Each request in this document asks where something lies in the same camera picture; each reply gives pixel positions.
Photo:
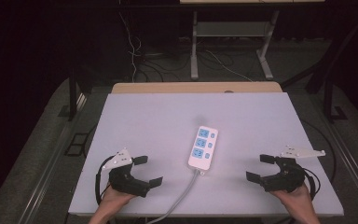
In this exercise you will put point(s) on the black stand leg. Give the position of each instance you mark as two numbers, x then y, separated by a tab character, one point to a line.
72	93
329	93

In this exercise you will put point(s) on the white power strip blue sockets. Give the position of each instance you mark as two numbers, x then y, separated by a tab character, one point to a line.
202	148

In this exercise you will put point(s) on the aluminium floor rail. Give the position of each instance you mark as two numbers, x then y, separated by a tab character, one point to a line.
49	161
352	161

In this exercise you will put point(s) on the grey metal stand frame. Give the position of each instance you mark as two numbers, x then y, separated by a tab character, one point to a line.
194	46

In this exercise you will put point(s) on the person's right hand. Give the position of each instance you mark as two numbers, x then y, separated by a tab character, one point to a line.
298	200

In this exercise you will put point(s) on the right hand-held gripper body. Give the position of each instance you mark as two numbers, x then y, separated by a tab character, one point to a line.
287	179

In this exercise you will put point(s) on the person's left hand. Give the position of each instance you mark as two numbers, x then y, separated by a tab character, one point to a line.
113	200

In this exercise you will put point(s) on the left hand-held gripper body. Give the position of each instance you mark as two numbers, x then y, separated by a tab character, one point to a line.
127	183

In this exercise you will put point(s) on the black rectangular floor frame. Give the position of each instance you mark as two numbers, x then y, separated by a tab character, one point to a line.
74	144

